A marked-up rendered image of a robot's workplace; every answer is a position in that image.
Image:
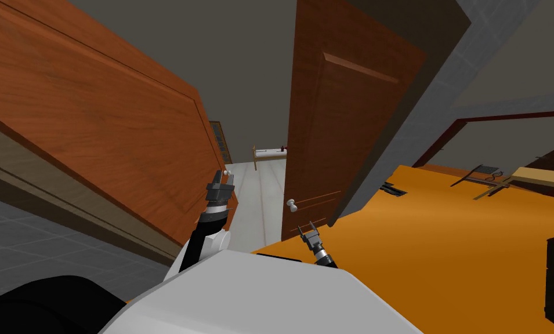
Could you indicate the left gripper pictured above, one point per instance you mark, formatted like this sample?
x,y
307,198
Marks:
x,y
219,195

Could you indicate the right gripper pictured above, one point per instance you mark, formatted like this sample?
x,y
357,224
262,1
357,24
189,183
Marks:
x,y
313,241

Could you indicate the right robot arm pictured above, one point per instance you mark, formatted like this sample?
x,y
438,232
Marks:
x,y
324,259

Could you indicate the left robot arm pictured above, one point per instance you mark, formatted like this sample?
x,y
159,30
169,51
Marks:
x,y
202,241

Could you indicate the white round door knob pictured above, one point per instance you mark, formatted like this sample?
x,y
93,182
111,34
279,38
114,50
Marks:
x,y
291,205

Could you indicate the wood-framed window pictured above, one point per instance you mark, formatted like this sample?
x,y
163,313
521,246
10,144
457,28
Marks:
x,y
221,141

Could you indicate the wooden bed with white cover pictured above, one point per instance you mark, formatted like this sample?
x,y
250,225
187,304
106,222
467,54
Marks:
x,y
269,154

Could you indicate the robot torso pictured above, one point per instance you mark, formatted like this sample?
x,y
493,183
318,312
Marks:
x,y
258,297

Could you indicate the dark brown panelled door leaf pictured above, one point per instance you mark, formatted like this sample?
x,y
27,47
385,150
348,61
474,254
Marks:
x,y
351,139

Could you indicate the brown wooden door leaf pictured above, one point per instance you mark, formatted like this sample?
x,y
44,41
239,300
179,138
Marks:
x,y
95,116

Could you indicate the light wooden table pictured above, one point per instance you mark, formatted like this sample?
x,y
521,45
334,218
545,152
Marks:
x,y
543,177

